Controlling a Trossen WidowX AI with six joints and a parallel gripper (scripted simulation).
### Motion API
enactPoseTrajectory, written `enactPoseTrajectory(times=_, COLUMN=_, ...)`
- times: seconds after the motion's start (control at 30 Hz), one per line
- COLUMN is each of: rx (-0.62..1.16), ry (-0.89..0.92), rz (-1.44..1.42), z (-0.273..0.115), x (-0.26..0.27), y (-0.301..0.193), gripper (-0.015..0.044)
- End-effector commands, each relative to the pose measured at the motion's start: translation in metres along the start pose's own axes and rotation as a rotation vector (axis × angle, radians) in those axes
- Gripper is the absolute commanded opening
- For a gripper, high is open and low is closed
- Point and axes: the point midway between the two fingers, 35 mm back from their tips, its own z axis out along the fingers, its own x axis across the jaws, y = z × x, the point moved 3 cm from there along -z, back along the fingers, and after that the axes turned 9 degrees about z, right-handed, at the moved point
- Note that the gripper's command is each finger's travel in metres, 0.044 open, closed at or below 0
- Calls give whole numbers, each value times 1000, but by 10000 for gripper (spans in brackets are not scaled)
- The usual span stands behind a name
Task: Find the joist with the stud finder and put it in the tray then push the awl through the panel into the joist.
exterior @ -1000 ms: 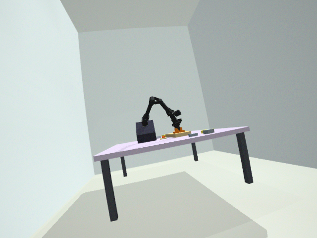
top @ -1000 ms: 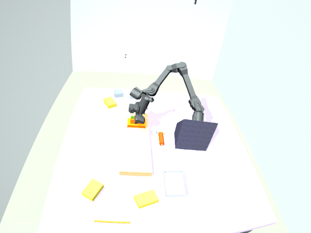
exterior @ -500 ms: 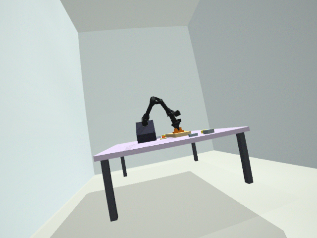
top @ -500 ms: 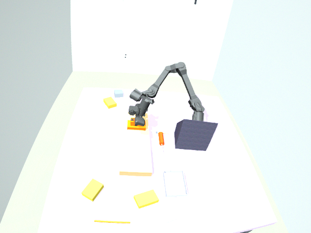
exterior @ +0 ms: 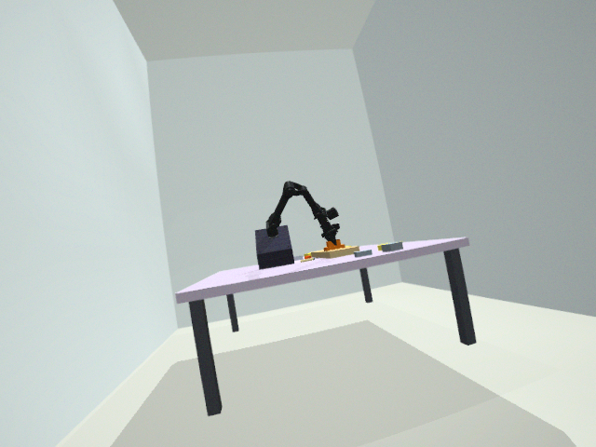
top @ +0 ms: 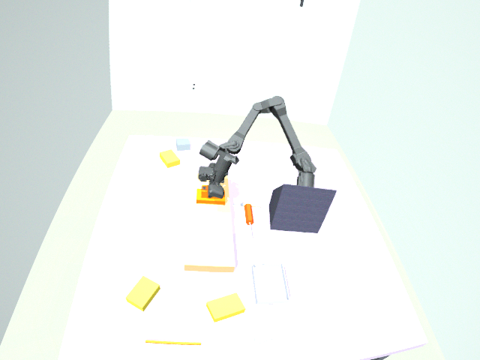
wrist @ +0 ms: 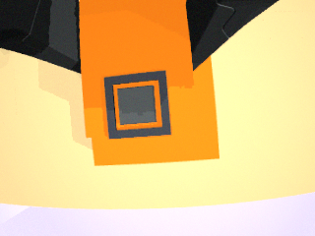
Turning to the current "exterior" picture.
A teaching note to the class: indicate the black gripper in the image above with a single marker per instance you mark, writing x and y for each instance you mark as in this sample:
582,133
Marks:
328,232

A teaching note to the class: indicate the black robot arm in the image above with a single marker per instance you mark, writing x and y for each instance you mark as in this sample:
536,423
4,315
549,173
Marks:
319,213

